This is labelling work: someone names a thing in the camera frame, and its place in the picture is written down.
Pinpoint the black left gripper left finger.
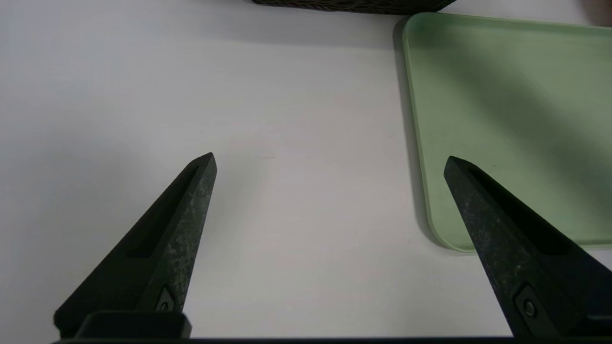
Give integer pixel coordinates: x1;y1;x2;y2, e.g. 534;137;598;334
54;153;218;339

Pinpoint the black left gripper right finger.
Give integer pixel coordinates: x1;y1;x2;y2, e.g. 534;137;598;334
444;156;612;339

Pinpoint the dark brown wicker basket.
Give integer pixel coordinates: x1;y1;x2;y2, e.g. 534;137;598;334
251;0;457;15

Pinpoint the light green plastic tray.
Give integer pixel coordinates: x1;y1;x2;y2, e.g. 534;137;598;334
402;12;612;253

